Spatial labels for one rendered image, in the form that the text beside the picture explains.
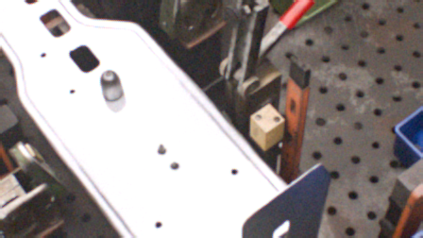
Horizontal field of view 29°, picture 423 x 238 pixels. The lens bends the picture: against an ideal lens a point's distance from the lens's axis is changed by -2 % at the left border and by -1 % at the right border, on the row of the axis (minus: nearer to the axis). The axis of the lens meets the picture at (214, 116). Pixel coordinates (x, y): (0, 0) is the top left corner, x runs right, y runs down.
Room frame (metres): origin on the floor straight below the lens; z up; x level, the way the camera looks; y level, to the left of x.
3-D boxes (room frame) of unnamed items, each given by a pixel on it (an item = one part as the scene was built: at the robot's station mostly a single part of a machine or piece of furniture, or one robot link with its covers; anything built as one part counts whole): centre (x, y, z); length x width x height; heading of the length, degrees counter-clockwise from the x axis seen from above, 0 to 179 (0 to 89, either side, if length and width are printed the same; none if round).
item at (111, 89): (0.66, 0.15, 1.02); 0.03 x 0.03 x 0.07
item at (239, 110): (0.65, -0.06, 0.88); 0.07 x 0.06 x 0.35; 125
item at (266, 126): (0.56, -0.07, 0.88); 0.04 x 0.04 x 0.36; 35
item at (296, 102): (0.56, -0.11, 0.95); 0.03 x 0.01 x 0.50; 35
